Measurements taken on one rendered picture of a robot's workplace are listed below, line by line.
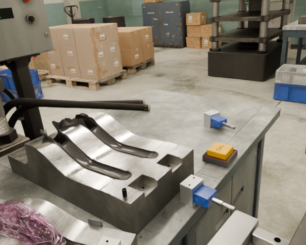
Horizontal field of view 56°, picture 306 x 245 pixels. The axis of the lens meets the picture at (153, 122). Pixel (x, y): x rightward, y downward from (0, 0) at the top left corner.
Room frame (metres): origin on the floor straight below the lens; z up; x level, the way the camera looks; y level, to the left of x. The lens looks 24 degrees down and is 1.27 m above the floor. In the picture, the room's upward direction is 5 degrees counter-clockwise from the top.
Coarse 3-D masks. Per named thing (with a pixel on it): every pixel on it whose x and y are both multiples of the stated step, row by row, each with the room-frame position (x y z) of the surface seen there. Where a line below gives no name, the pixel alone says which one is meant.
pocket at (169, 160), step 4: (168, 156) 0.65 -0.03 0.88; (172, 156) 0.64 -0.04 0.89; (160, 160) 0.63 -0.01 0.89; (164, 160) 0.64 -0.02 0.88; (168, 160) 0.65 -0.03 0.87; (172, 160) 0.64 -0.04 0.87; (176, 160) 0.64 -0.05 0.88; (180, 160) 0.63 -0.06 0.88; (160, 164) 0.63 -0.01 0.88; (164, 164) 0.64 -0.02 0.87; (168, 164) 0.64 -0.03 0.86; (172, 164) 0.64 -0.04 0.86; (176, 164) 0.64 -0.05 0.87; (180, 164) 0.62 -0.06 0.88; (172, 168) 0.62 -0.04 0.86; (176, 168) 0.60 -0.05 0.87; (172, 172) 0.59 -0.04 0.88
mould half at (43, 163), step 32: (64, 128) 0.77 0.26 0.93; (32, 160) 0.68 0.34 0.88; (64, 160) 0.64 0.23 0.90; (96, 160) 0.66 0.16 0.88; (128, 160) 0.64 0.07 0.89; (192, 160) 0.66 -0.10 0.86; (64, 192) 0.61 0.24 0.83; (96, 192) 0.53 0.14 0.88; (128, 192) 0.50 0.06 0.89; (160, 192) 0.55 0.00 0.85; (128, 224) 0.47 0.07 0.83
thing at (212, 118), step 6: (204, 114) 1.00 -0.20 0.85; (210, 114) 0.98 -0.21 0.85; (216, 114) 0.99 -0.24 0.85; (204, 120) 1.00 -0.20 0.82; (210, 120) 0.97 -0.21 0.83; (216, 120) 0.95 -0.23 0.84; (222, 120) 0.95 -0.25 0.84; (210, 126) 0.97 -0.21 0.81; (216, 126) 0.95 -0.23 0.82; (222, 126) 0.95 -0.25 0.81; (228, 126) 0.92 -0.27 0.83; (234, 126) 0.90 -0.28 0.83
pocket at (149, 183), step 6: (138, 180) 0.56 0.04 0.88; (144, 180) 0.57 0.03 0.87; (150, 180) 0.55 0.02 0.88; (156, 180) 0.54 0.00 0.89; (132, 186) 0.54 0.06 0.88; (138, 186) 0.56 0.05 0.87; (144, 186) 0.56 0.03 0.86; (150, 186) 0.56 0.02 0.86; (156, 186) 0.54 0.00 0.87; (144, 192) 0.53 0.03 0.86
